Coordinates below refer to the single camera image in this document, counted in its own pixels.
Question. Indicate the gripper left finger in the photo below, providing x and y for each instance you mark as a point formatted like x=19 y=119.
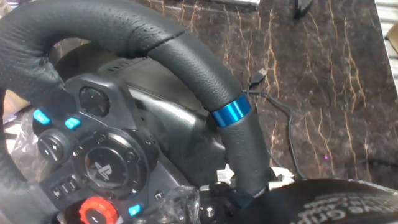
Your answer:
x=224 y=175

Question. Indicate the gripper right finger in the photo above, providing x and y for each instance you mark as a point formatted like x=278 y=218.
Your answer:
x=281 y=179

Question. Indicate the black gaming steering wheel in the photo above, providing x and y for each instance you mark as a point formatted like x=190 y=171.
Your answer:
x=192 y=68

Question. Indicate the clear plastic film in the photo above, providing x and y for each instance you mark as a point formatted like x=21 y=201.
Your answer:
x=183 y=205

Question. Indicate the tan cardboard box with flaps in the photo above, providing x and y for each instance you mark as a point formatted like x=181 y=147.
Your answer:
x=393 y=39

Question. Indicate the crumpled clear plastic bag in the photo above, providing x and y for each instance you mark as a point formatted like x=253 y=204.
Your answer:
x=25 y=149

